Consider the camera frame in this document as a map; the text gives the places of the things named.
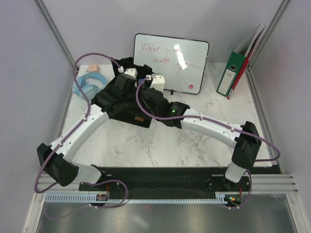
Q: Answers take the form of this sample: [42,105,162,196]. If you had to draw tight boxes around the black canvas bag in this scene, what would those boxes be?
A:
[107,57,153,128]

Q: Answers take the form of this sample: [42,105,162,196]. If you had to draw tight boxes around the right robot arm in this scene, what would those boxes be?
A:
[138,88,261,183]

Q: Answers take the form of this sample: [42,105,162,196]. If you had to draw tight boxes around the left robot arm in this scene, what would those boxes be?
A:
[36,73,137,186]

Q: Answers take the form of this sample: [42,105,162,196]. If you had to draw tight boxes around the whiteboard with red writing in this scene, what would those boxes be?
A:
[134,33,209,95]

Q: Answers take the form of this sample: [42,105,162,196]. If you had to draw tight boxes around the light blue headphones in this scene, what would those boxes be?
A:
[77,72,107,100]

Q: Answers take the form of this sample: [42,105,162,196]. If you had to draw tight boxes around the small pink box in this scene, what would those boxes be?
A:
[86,64,100,73]

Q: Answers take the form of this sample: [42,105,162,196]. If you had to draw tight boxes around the green lever arch binder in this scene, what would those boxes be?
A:
[216,24,260,98]

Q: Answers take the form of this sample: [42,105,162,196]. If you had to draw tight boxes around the red binder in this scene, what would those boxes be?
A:
[227,26,266,100]

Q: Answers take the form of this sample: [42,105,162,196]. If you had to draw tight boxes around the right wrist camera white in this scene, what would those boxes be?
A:
[146,73,165,93]

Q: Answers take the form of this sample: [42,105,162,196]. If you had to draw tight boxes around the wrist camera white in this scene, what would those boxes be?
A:
[146,73,165,93]
[118,66,137,79]

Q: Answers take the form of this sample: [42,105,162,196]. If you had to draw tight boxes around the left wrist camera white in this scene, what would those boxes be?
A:
[118,66,137,79]

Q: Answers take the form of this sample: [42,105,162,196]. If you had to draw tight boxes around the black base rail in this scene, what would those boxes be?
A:
[79,167,250,198]

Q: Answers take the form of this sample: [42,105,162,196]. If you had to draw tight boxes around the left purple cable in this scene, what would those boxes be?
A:
[33,52,128,220]

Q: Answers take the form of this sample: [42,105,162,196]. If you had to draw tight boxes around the purple cable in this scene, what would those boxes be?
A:
[135,76,281,209]
[33,52,128,220]

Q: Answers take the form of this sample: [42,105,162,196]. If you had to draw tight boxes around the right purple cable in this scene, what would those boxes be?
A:
[135,76,281,209]

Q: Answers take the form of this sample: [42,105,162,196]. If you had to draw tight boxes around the white slotted cable duct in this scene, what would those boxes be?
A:
[44,192,241,204]

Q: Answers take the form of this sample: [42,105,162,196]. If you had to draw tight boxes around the left aluminium frame post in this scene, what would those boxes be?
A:
[34,0,79,71]

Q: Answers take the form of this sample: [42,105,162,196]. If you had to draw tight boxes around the aluminium frame post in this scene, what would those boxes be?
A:
[34,0,79,71]
[247,0,291,72]

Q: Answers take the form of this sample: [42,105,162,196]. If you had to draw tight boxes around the right aluminium frame post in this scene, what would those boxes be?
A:
[247,0,291,72]

